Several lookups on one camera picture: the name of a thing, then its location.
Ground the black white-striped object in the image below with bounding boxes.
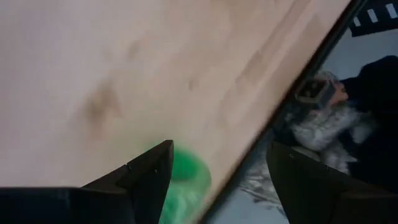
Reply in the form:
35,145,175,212
348,0,398,37

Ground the person's headset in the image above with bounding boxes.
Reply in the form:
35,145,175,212
294,77,337,110

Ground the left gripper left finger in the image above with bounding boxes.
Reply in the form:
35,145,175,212
81,139,174,224

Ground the person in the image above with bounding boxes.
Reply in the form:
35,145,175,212
273,55,398,194

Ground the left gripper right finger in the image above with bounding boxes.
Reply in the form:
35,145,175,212
266,140,346,224

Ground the green spray bottle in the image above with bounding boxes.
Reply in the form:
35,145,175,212
157,146,213,224

